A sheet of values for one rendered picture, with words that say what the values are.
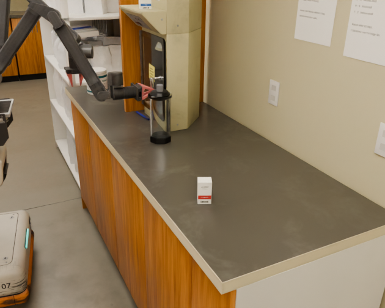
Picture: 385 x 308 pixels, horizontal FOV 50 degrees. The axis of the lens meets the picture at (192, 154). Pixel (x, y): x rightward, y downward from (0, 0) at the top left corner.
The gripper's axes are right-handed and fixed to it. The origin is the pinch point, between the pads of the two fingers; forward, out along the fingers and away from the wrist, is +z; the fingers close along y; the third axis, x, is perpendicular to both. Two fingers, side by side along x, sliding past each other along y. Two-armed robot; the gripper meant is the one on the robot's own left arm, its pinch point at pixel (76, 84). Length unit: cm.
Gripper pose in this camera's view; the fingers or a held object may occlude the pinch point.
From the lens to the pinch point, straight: 233.6
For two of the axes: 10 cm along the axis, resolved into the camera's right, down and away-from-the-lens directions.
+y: 8.9, -1.6, 4.2
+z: -0.4, 9.0, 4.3
